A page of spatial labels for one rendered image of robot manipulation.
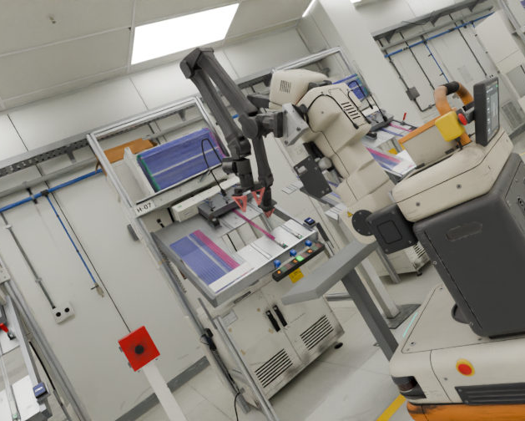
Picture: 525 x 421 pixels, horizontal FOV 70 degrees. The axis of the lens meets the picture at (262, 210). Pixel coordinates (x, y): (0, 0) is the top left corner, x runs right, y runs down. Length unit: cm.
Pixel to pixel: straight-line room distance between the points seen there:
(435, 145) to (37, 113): 364
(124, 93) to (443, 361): 380
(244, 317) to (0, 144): 283
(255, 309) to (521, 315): 139
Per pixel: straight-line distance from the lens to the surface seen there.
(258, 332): 223
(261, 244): 206
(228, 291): 185
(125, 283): 373
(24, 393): 189
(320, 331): 241
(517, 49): 595
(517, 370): 130
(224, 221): 226
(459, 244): 118
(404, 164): 272
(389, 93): 514
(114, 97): 430
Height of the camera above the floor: 92
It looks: 2 degrees up
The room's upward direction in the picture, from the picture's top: 30 degrees counter-clockwise
